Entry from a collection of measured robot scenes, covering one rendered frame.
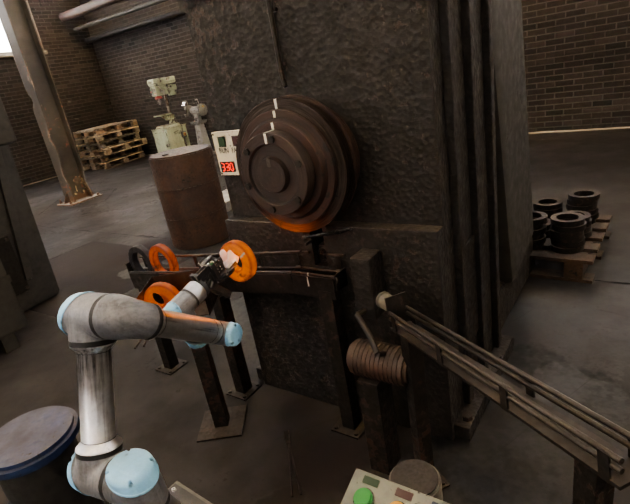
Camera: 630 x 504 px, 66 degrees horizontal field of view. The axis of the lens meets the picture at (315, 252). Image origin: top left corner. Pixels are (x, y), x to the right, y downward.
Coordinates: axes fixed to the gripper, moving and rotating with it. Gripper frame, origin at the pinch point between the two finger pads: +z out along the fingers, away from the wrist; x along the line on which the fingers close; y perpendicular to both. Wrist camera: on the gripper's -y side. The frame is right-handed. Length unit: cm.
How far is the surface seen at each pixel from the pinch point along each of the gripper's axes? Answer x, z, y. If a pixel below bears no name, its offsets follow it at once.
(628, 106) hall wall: -85, 590, -218
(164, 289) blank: 30.2, -14.9, -7.5
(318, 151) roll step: -33.3, 22.0, 28.4
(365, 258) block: -43.0, 15.2, -8.8
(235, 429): 22, -26, -79
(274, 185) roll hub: -18.0, 13.4, 21.3
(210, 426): 35, -29, -78
